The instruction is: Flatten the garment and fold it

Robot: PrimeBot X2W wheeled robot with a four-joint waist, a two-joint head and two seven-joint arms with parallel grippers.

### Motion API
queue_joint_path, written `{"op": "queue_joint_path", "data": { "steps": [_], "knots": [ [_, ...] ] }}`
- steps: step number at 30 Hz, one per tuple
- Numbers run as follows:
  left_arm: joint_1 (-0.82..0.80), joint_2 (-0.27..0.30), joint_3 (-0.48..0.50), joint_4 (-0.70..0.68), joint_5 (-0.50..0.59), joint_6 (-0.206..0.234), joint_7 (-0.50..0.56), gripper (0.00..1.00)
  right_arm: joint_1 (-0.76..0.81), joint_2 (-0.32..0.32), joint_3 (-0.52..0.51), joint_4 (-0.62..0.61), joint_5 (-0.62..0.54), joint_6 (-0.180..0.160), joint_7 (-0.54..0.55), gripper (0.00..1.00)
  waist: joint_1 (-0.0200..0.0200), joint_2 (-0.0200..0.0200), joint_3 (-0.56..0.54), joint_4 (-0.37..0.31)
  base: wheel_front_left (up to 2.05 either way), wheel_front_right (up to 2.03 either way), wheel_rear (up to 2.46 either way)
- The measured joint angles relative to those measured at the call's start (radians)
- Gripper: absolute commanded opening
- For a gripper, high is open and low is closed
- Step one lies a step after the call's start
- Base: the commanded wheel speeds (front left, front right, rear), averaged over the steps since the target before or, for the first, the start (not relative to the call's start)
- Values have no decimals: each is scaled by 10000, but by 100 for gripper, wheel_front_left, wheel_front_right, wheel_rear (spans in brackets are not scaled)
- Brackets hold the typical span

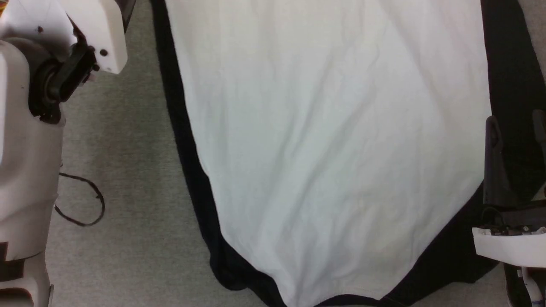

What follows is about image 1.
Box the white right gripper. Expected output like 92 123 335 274
473 109 546 269

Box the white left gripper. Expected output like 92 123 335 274
0 0 128 75

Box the black and white shirt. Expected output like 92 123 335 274
149 0 546 307

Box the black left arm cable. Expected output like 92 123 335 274
53 173 106 226

